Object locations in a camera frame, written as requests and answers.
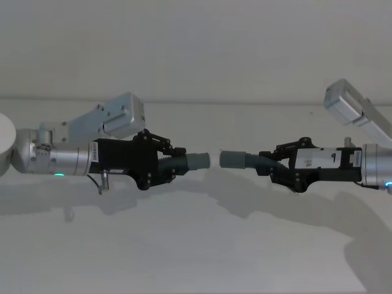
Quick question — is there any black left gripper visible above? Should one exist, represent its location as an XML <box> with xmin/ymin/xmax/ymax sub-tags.
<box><xmin>88</xmin><ymin>129</ymin><xmax>187</xmax><ymax>191</ymax></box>

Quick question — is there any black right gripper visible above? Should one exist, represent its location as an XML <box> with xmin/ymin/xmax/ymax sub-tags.
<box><xmin>257</xmin><ymin>137</ymin><xmax>363</xmax><ymax>194</ymax></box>

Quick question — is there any grey corrugated hose piece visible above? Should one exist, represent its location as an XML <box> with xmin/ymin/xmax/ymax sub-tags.
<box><xmin>157</xmin><ymin>152</ymin><xmax>212</xmax><ymax>178</ymax></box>
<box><xmin>219</xmin><ymin>149</ymin><xmax>288</xmax><ymax>178</ymax></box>

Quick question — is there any white table cloth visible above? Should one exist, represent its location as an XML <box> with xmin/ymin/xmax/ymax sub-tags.
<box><xmin>0</xmin><ymin>97</ymin><xmax>392</xmax><ymax>294</ymax></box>

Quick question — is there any thin dark cable silver plug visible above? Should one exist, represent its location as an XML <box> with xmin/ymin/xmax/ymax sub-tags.
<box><xmin>87</xmin><ymin>170</ymin><xmax>111</xmax><ymax>196</ymax></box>

